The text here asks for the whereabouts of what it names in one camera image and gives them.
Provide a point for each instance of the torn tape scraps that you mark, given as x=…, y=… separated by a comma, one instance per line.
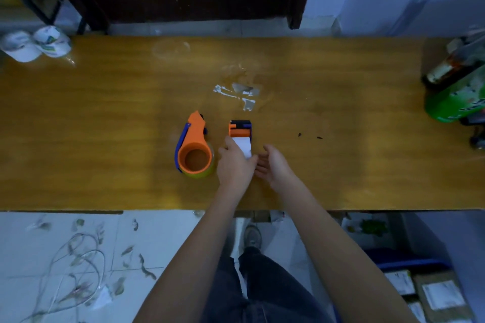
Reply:
x=238, y=95

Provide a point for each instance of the person's right forearm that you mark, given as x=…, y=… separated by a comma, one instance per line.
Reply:
x=341, y=258

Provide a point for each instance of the brown glass bottle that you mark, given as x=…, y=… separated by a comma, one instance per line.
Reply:
x=451, y=65

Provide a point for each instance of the person's left hand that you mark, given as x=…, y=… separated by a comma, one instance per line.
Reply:
x=234, y=173

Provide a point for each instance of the person's left leg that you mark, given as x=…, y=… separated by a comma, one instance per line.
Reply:
x=223, y=292

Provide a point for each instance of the person's leg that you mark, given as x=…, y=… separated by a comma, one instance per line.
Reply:
x=223, y=292
x=276, y=288

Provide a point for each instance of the orange dispenser with white roll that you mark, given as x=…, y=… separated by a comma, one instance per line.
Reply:
x=240, y=130

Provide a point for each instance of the grey shoe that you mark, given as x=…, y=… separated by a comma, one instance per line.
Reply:
x=252, y=236

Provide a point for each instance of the person's right hand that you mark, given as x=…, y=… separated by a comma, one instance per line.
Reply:
x=278, y=173

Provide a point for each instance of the person's left forearm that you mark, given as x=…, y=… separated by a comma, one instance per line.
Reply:
x=189, y=258

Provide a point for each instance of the blue plastic bin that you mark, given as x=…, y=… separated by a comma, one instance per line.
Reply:
x=405, y=260

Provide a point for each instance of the person's right thumb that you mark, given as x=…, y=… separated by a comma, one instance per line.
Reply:
x=269, y=150

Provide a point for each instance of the white cap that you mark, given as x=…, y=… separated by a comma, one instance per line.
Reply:
x=18, y=46
x=53, y=42

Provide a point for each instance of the large labelled cardboard box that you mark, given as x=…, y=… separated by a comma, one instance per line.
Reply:
x=441, y=296

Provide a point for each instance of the orange tape dispenser with tape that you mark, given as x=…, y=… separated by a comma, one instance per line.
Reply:
x=195, y=145

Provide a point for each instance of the person's right leg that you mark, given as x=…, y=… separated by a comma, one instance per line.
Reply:
x=276, y=288

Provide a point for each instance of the person's left thumb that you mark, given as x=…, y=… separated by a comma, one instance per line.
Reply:
x=254, y=162

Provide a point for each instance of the green plastic bottle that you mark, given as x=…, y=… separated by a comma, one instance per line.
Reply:
x=456, y=97

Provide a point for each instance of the small labelled cardboard box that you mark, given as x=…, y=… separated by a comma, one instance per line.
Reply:
x=399, y=282
x=416, y=311

